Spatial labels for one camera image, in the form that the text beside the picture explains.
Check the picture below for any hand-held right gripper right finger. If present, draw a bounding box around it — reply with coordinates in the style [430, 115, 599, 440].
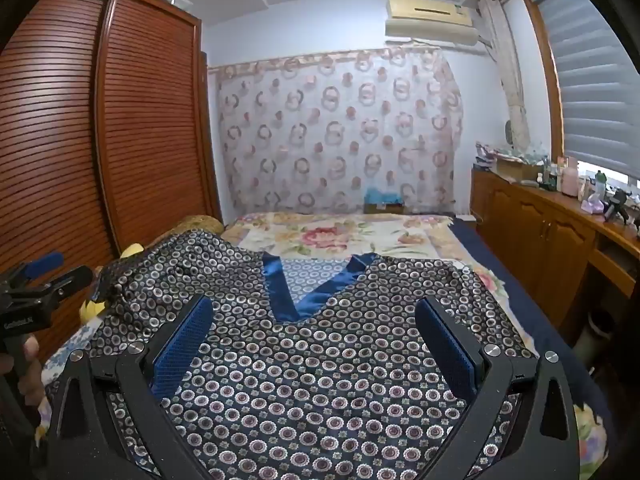
[414, 296, 581, 480]

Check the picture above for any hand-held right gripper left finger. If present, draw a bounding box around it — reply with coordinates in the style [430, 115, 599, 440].
[47, 294, 216, 480]

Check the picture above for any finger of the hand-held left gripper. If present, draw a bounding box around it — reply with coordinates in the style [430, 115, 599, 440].
[20, 252, 65, 286]
[47, 266, 96, 306]

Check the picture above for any navy patterned satin shirt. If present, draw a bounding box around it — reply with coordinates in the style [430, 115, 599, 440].
[82, 228, 538, 480]

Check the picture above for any person's left hand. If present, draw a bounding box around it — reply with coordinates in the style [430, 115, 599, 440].
[15, 335, 48, 403]

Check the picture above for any yellow plush toy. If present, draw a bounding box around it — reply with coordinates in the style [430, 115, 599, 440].
[79, 242, 147, 322]

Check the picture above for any golden brown bolster pillow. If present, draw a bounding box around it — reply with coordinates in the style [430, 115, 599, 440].
[170, 215, 224, 237]

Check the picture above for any wooden louvered wardrobe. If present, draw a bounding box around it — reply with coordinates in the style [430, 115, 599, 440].
[0, 0, 223, 361]

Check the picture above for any wooden cabinet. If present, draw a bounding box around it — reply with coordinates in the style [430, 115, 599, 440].
[470, 167, 640, 341]

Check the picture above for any white waste bin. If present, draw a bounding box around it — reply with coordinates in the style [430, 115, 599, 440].
[574, 309, 622, 362]

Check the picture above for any teal cloth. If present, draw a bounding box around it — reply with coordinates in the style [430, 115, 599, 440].
[364, 186, 404, 206]

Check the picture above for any open cardboard box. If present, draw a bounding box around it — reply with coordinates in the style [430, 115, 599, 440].
[495, 156, 544, 182]

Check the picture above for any pink jar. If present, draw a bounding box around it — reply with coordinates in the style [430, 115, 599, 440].
[562, 156, 581, 196]

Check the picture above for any black mini tripod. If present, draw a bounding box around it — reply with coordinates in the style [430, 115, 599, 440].
[602, 189, 634, 224]

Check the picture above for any circle print curtain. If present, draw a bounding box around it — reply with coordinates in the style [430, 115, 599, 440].
[207, 47, 466, 216]

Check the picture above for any beige lace curtain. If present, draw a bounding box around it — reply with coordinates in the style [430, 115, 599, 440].
[477, 0, 532, 156]

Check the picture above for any grey window blind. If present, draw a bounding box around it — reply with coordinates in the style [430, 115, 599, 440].
[530, 0, 640, 181]

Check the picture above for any wooden window frame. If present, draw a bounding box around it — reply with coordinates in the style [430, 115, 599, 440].
[520, 0, 567, 161]

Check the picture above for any wall air conditioner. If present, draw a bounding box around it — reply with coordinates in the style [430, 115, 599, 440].
[384, 0, 490, 51]

